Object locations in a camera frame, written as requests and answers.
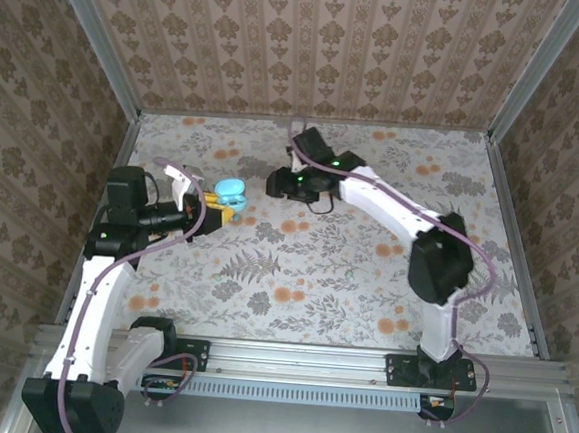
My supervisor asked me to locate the blue earbud charging case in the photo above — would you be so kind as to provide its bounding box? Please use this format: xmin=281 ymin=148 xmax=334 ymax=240
xmin=211 ymin=177 xmax=250 ymax=223

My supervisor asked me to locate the floral patterned tablecloth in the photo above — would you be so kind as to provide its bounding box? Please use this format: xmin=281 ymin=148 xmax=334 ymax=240
xmin=67 ymin=101 xmax=552 ymax=362

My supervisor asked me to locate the small black electronics board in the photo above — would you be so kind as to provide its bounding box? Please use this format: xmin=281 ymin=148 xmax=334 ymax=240
xmin=140 ymin=372 xmax=184 ymax=396
xmin=418 ymin=392 xmax=458 ymax=422

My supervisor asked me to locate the grey metal sheet panel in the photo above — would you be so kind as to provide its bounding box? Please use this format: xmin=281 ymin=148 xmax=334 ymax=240
xmin=0 ymin=356 xmax=579 ymax=433

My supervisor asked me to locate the thin black cable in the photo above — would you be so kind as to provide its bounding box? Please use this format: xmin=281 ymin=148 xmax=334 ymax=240
xmin=303 ymin=190 xmax=336 ymax=217

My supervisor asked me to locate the aluminium side rail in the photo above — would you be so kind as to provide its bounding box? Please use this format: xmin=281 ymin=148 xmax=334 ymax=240
xmin=54 ymin=106 xmax=143 ymax=336
xmin=468 ymin=135 xmax=568 ymax=361

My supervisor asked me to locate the aluminium base rail beam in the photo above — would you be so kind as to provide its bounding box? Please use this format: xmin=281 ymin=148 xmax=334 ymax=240
xmin=29 ymin=321 xmax=574 ymax=403

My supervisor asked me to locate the aluminium frame corner post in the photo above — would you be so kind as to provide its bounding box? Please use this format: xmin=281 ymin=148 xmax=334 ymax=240
xmin=35 ymin=0 xmax=151 ymax=119
xmin=486 ymin=0 xmax=579 ymax=148

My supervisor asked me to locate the grey slotted cable duct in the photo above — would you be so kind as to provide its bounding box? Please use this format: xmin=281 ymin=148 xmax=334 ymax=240
xmin=139 ymin=370 xmax=425 ymax=415

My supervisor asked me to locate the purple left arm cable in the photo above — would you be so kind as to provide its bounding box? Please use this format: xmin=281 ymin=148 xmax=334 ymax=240
xmin=54 ymin=151 xmax=216 ymax=433

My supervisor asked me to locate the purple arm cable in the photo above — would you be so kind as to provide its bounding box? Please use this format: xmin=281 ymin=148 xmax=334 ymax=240
xmin=54 ymin=151 xmax=216 ymax=433
xmin=264 ymin=117 xmax=513 ymax=432

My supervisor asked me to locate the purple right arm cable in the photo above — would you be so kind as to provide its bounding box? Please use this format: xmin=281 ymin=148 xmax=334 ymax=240
xmin=264 ymin=117 xmax=513 ymax=432

